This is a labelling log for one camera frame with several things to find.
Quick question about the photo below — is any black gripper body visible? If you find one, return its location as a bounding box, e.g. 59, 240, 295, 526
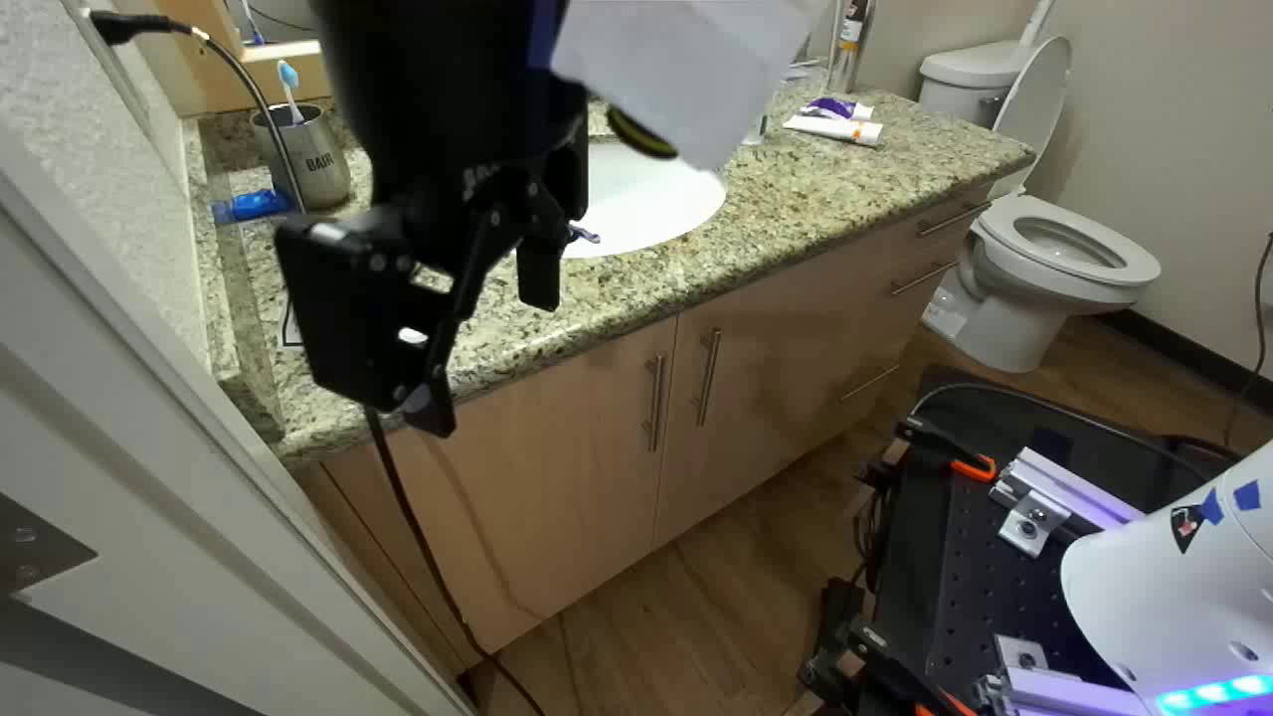
313, 0, 595, 258

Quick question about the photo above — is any white sink basin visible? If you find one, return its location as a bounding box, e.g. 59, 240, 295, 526
559, 132, 730, 263

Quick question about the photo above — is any grey toothbrush cup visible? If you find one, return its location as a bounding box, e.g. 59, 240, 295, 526
249, 103, 356, 216

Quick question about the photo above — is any blue white toothbrush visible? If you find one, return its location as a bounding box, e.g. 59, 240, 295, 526
270, 55, 307, 132

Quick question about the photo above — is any light wood vanity cabinet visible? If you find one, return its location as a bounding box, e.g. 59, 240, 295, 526
284, 169, 1004, 684

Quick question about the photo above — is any wood framed mirror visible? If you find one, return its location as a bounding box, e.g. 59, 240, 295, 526
156, 0, 339, 120

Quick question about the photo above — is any small blue plastic item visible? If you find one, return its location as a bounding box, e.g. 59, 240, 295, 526
212, 186, 298, 228

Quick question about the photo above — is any white orange thinkbaby tube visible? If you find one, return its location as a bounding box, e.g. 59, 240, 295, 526
779, 107, 886, 151

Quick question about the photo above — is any purple Crest toothpaste tube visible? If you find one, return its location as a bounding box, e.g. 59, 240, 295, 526
801, 91, 879, 127

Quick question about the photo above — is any white toilet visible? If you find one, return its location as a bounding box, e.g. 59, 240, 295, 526
915, 30, 1171, 377

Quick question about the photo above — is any black robot cart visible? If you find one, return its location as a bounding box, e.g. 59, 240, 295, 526
794, 375, 1273, 716

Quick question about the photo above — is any metal cabinet door handle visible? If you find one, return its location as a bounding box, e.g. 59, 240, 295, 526
691, 323, 725, 429
640, 350, 672, 457

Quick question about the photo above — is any black cable with plug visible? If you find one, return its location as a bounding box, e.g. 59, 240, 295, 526
83, 7, 547, 716

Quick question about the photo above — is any white door frame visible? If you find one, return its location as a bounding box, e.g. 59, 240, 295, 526
0, 132, 469, 716

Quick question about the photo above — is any metal drawer handle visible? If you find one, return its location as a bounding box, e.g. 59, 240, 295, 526
912, 194, 988, 242
882, 263, 955, 301

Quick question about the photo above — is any orange handled black clamp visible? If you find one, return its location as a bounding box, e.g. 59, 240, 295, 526
890, 415, 1004, 490
794, 616, 964, 716

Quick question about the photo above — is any aluminium extrusion bracket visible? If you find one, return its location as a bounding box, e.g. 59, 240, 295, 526
989, 446, 1147, 560
989, 633, 1160, 716

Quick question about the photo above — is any thin black wall cable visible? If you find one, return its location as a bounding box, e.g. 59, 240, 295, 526
1248, 232, 1273, 380

